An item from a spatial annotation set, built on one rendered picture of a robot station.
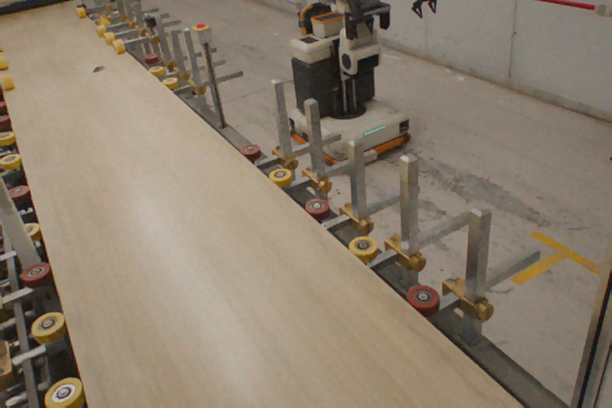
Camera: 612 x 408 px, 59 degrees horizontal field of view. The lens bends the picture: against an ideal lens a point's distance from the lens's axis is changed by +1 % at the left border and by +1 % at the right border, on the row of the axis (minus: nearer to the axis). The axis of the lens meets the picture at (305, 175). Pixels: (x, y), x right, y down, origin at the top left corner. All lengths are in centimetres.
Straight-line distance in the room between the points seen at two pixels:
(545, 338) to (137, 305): 173
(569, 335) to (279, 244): 147
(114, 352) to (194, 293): 24
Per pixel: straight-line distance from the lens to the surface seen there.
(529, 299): 273
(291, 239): 158
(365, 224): 174
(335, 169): 200
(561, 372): 248
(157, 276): 158
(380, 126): 359
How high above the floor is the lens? 188
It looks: 31 degrees down
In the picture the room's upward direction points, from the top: 7 degrees counter-clockwise
